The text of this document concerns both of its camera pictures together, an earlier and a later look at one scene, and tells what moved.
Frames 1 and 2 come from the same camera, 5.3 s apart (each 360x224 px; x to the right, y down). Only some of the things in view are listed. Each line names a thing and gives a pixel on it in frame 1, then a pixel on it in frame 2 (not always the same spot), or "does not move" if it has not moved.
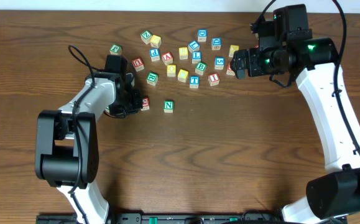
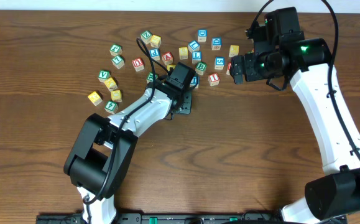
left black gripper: (135, 99) → (185, 104)
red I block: (214, 79) does not move
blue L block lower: (196, 56) does not move
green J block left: (115, 50) does not move
